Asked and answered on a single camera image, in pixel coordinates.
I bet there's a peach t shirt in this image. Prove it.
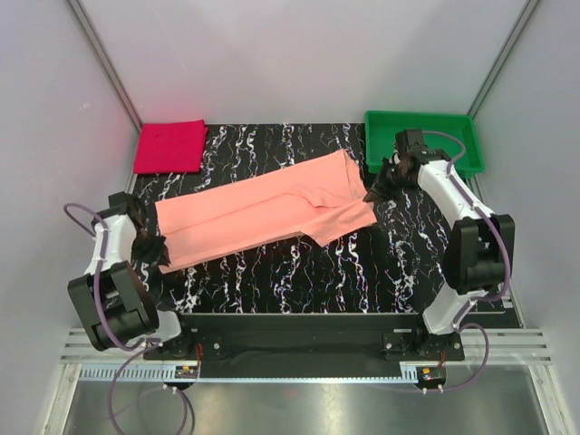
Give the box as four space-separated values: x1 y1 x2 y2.
156 150 376 274

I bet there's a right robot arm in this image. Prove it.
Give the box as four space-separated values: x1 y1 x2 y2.
364 129 516 360

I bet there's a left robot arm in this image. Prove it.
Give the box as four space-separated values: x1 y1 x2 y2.
63 191 196 359

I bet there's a green plastic tray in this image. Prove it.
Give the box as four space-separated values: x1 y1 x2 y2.
364 110 487 177

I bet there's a folded magenta t shirt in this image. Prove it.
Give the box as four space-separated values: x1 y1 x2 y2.
133 120 208 175

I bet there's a left controller board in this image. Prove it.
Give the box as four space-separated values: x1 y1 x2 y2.
174 365 199 382

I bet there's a controller board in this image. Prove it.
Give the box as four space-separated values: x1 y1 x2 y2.
174 365 199 382
416 366 447 392

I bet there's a right controller board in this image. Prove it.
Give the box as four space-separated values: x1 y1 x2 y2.
416 366 447 392

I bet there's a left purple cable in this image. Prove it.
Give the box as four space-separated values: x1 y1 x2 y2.
63 202 196 434

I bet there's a purple cable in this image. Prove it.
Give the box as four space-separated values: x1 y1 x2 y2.
63 202 196 434
423 130 513 391

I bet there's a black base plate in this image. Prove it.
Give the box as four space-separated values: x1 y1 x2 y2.
148 314 465 374

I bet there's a white slotted cable duct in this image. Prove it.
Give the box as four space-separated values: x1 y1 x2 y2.
80 363 418 384

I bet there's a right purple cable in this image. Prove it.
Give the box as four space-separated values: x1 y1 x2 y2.
423 130 513 391

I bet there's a left aluminium corner post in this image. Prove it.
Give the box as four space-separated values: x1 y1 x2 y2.
65 0 143 131

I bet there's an aluminium corner post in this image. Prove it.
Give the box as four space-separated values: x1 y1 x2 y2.
467 0 543 120
65 0 143 131

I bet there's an aluminium front rail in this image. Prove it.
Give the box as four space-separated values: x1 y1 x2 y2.
60 328 552 365

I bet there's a right aluminium corner post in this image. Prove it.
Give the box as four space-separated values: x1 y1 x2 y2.
467 0 543 120

